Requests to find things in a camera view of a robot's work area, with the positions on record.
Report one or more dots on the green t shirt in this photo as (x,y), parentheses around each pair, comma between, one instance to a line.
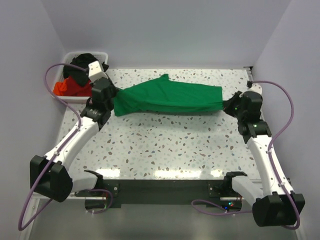
(163,95)

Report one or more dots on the red t shirt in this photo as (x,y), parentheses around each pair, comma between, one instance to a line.
(72,89)

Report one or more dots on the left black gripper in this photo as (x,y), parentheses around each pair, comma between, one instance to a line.
(114,89)

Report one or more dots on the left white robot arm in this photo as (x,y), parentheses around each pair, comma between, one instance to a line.
(49,174)

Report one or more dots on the orange t shirt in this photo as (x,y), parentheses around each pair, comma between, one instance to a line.
(60,88)

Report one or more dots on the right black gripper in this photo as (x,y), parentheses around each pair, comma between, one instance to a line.
(227,104)

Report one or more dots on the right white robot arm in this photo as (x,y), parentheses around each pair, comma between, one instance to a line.
(275,203)

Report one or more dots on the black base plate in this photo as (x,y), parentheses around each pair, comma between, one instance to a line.
(162,192)

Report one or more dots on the white laundry basket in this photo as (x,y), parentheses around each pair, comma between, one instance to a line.
(102,57)

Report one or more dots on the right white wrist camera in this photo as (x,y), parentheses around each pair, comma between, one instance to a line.
(254,87)

